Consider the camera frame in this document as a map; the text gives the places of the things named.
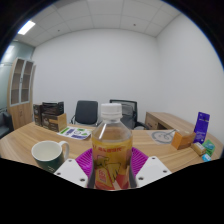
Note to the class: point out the small blue box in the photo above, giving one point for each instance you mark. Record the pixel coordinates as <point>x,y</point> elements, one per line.
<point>206,158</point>

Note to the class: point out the wooden side desk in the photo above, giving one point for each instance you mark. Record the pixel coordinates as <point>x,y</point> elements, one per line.
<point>166,120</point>

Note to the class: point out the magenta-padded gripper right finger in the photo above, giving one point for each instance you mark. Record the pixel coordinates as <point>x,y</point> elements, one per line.
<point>151,170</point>

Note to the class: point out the black mesh office chair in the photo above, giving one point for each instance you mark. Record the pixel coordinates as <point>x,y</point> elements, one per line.
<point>131,113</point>

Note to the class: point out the round grey disc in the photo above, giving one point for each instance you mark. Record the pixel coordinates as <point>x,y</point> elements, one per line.
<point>161,136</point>

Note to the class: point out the wooden glass-door shelf unit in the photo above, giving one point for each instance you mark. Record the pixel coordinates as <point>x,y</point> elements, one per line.
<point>20,115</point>

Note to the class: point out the small square ceiling light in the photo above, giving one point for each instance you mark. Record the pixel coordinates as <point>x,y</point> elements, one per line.
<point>26,27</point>

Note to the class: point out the tall dark carton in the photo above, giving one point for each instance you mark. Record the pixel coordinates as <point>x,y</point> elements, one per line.
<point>37,115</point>

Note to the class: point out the yellow-labelled tea bottle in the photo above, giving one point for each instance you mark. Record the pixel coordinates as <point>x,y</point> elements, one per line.
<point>111,150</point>

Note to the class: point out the brown cardboard box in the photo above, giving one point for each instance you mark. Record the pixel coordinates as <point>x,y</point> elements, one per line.
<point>53,123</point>

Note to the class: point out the orange wooden box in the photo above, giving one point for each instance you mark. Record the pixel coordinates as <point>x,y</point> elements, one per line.
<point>182,140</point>

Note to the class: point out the small yellow box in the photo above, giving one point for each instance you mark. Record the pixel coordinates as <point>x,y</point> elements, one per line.
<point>198,148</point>

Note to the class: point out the green and white mug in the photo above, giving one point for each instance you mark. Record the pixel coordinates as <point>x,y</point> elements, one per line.
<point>48,156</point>

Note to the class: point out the purple upright box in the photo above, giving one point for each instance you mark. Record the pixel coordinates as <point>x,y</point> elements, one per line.
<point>202,128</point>

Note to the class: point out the white printed leaflet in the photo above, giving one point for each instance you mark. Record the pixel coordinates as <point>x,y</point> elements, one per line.
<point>75,133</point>

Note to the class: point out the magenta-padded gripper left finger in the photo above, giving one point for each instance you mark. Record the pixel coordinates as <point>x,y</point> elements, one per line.
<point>71,170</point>

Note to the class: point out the black leather sofa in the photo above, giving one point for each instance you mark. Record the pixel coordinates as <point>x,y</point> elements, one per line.
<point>5,125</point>

